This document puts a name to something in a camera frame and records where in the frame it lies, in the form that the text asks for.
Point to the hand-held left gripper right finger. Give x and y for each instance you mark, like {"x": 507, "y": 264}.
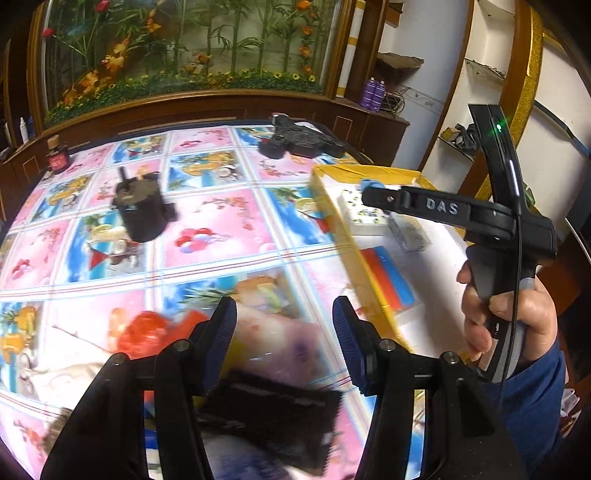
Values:
{"x": 344, "y": 332}

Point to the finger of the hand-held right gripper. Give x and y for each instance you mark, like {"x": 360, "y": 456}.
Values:
{"x": 415, "y": 201}

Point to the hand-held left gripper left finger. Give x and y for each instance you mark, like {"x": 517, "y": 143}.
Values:
{"x": 226, "y": 323}

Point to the translucent plastic bag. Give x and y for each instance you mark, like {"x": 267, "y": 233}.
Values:
{"x": 286, "y": 332}

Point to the large red plastic bag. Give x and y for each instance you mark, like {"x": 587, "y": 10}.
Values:
{"x": 147, "y": 332}

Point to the yellow taped cardboard box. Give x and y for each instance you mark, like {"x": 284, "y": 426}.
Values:
{"x": 351, "y": 249}

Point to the black brush block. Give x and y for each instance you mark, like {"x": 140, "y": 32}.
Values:
{"x": 277, "y": 410}

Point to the person's right forearm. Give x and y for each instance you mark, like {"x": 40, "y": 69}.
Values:
{"x": 531, "y": 415}

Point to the person's right hand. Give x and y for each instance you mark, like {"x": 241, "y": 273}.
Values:
{"x": 535, "y": 318}

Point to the white tissue pack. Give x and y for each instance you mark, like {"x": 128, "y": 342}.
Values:
{"x": 408, "y": 233}

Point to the lemon print tissue pack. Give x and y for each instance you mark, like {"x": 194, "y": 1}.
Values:
{"x": 360, "y": 212}

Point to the small yellow box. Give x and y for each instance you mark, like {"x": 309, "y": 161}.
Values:
{"x": 449, "y": 134}

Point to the black bag on shelf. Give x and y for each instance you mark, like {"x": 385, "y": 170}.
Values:
{"x": 467, "y": 137}

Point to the printed tablecloth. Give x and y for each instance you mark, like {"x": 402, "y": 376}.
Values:
{"x": 231, "y": 230}

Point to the purple spray can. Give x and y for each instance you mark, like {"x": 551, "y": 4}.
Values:
{"x": 368, "y": 94}
{"x": 380, "y": 96}

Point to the black fan-shaped device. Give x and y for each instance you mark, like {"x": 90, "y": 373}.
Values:
{"x": 300, "y": 138}

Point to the black cylindrical motor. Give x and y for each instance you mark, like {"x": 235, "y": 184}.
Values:
{"x": 143, "y": 212}

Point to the brown hat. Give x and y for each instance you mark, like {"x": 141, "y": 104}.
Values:
{"x": 399, "y": 60}

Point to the white yellow pillar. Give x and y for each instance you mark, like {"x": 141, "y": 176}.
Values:
{"x": 347, "y": 46}

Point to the red label ink bottle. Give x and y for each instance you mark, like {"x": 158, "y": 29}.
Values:
{"x": 57, "y": 157}

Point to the artificial plant display case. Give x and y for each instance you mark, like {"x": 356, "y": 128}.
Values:
{"x": 184, "y": 50}

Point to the white bottle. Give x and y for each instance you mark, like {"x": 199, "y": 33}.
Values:
{"x": 23, "y": 131}

